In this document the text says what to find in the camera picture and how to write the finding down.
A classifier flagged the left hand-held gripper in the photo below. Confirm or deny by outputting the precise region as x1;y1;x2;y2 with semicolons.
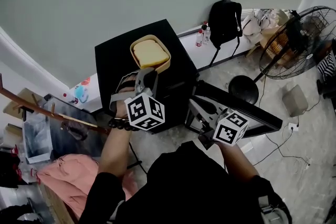
123;67;166;132

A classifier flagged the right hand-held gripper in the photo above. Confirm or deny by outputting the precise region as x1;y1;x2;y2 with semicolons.
188;98;250;151

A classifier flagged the tan tray with yellow bread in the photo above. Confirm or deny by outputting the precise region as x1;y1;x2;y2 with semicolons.
129;34;172;73

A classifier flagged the black cabinet with glass door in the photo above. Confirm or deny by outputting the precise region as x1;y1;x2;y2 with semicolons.
94;18;284;138

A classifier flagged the person's right forearm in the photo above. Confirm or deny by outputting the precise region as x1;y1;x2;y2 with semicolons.
217;143;260;183

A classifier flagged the person's left forearm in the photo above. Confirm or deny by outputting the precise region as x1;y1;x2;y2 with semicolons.
98;123;132;179

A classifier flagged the person's left hand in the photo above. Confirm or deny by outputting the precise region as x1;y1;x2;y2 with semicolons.
113;72;138;118

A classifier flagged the black standing fan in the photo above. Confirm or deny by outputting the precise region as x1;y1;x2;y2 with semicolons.
228;5;336;105

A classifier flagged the small clear plastic bottle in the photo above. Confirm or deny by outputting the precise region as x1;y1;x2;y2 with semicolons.
195;29;204;47
203;26;212;45

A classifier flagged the blue plastic item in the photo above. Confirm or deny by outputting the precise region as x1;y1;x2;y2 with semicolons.
74;85;89;103

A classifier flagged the person's black clothing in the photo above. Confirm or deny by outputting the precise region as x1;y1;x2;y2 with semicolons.
85;140;292;224

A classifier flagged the red-capped bottle red label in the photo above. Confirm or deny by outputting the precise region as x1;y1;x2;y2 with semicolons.
62;93;79;105

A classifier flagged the light wooden chair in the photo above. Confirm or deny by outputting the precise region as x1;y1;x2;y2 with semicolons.
245;28;289;61

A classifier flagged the black backpack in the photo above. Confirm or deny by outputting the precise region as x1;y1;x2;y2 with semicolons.
208;0;244;68

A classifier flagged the grey box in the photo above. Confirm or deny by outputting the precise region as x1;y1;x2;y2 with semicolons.
282;84;309;118

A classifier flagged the dark grey hanging cloth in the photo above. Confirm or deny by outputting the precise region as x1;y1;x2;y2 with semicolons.
60;120;89;141

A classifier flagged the yellow ribbed cushion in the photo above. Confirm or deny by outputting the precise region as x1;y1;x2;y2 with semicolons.
267;31;292;61

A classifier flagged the white tote bag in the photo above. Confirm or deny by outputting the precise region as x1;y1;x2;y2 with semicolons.
241;9;263;40

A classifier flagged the white charger plug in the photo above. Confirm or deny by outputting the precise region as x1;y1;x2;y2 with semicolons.
301;157;313;170

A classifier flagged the wooden coat rack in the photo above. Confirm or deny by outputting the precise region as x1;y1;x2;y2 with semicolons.
0;73;111;137

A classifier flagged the clear glass tank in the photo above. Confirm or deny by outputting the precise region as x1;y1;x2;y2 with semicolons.
22;94;98;165

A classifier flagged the pink quilted cushion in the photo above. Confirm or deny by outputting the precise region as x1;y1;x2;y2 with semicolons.
36;154;139;220

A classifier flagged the black white striped cloth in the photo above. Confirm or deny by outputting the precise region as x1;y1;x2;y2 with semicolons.
316;49;336;79

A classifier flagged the brown wooden board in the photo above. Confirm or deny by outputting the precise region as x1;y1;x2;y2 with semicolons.
39;183;77;224

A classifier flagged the black bag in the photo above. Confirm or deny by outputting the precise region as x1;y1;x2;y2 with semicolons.
0;151;22;188

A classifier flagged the black bead bracelet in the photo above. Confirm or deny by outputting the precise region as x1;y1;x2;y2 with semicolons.
108;117;132;132

